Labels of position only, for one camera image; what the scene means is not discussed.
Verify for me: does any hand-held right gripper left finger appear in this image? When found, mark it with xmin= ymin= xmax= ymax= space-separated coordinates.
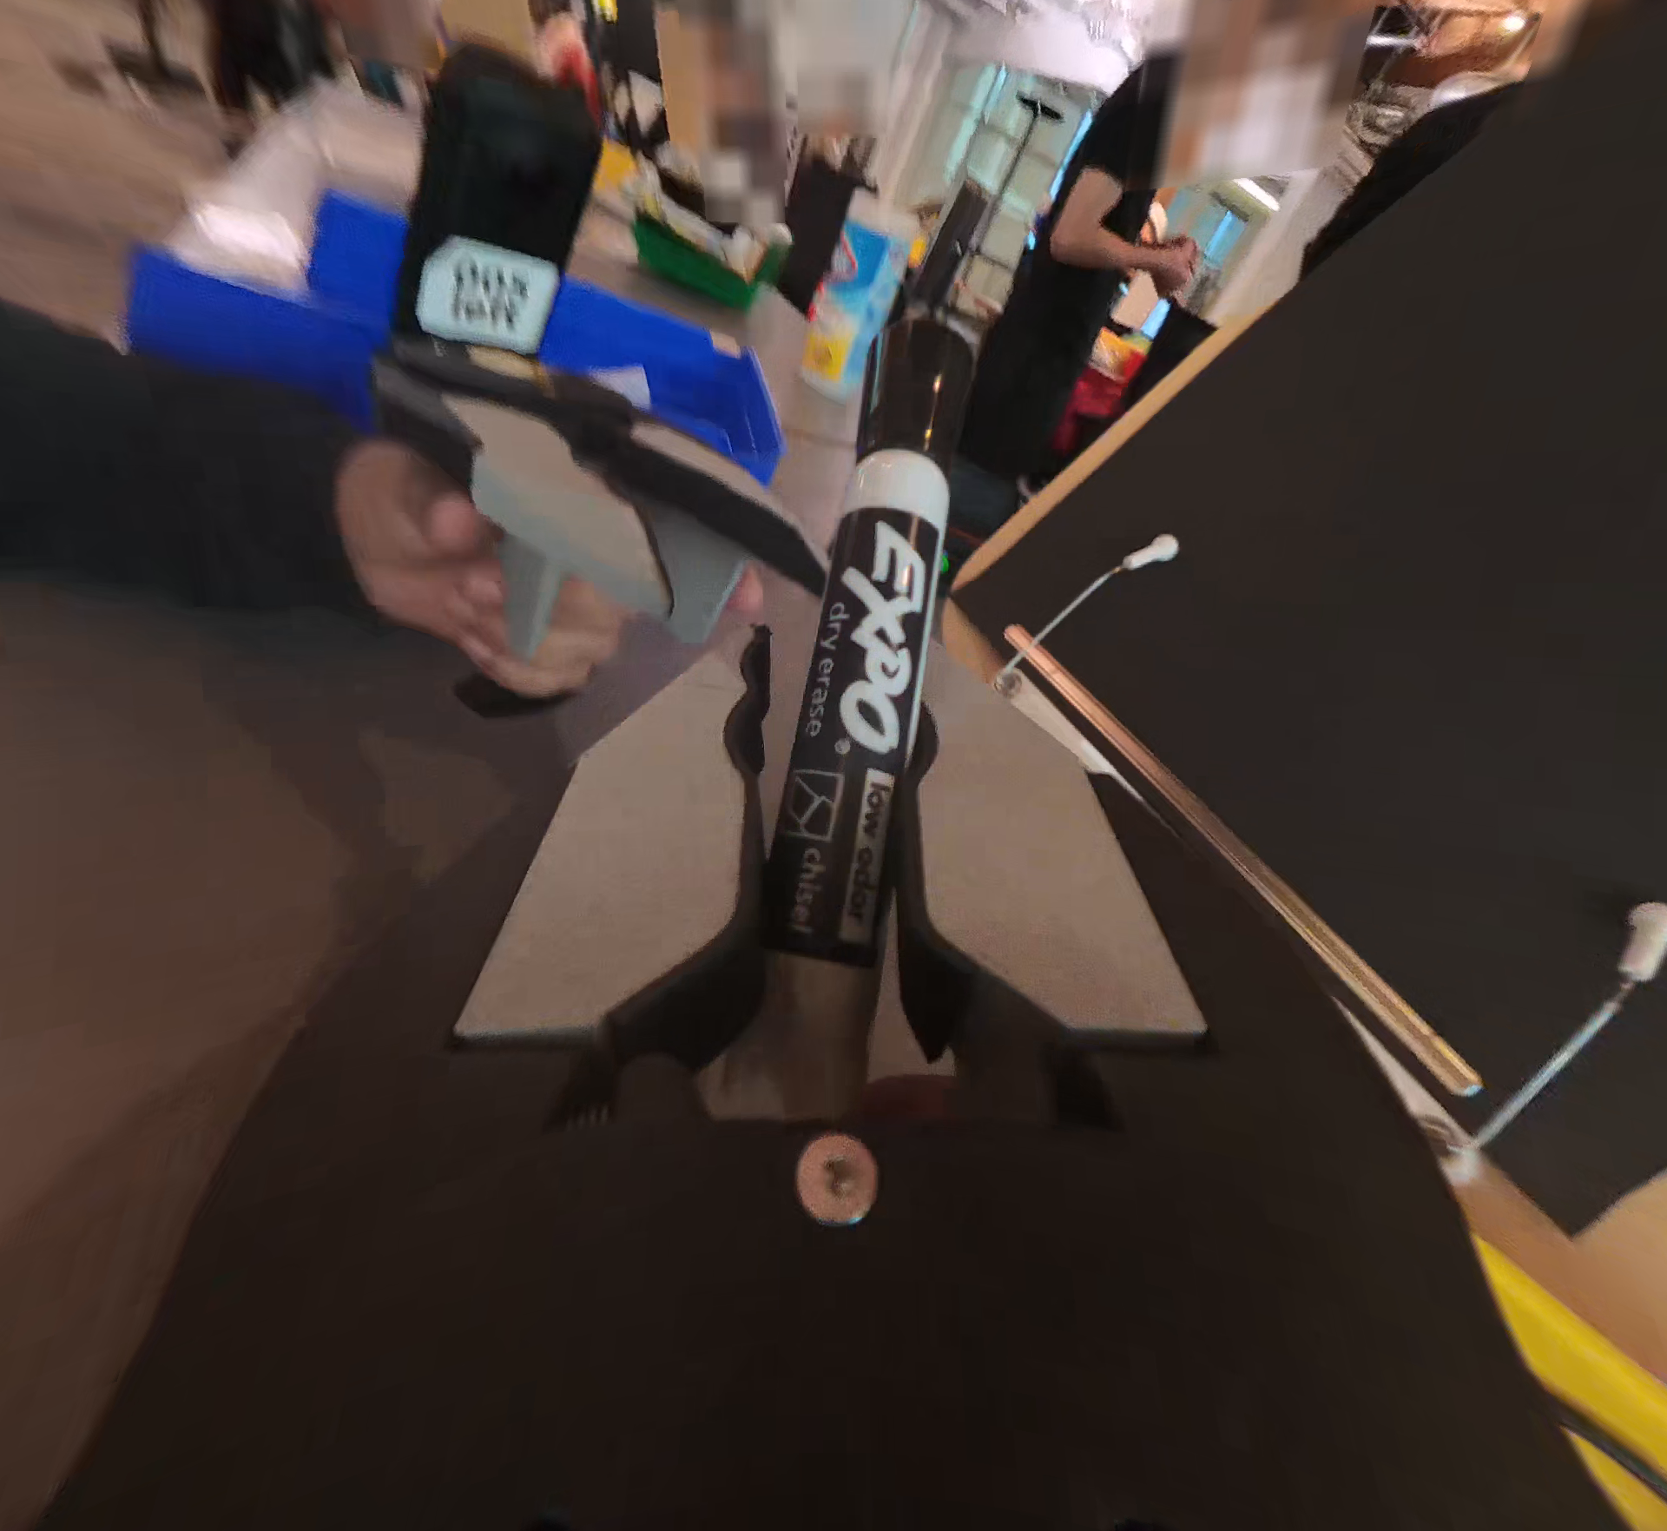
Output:
xmin=452 ymin=626 xmax=777 ymax=1073

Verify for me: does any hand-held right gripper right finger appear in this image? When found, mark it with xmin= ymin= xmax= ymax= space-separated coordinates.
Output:
xmin=894 ymin=645 xmax=1213 ymax=1065

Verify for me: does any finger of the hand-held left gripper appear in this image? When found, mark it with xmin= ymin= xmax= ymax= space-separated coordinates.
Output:
xmin=452 ymin=387 xmax=677 ymax=664
xmin=612 ymin=410 xmax=792 ymax=645

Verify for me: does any blue plastic bin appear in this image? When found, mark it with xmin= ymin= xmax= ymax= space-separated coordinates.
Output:
xmin=120 ymin=184 xmax=792 ymax=486

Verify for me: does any black dry erase marker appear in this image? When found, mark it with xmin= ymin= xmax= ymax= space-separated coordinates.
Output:
xmin=760 ymin=303 xmax=979 ymax=977

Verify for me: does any yellow plastic bin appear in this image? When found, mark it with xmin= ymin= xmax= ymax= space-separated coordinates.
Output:
xmin=1473 ymin=1227 xmax=1667 ymax=1531

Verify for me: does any green flat object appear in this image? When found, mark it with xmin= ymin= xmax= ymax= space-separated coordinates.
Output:
xmin=627 ymin=206 xmax=793 ymax=316

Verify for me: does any person's left hand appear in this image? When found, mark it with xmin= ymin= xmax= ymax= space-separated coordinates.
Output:
xmin=334 ymin=439 xmax=774 ymax=697

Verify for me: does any disinfecting wipes canister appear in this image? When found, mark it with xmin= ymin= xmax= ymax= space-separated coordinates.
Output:
xmin=793 ymin=206 xmax=915 ymax=400

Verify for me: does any black panel on stand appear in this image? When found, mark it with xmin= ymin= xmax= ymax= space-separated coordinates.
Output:
xmin=911 ymin=176 xmax=992 ymax=323

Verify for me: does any black floor lamp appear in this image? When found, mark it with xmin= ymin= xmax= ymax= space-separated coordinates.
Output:
xmin=989 ymin=97 xmax=1065 ymax=247

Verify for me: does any black wooden book stand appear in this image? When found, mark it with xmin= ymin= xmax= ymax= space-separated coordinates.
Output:
xmin=946 ymin=0 xmax=1667 ymax=1239

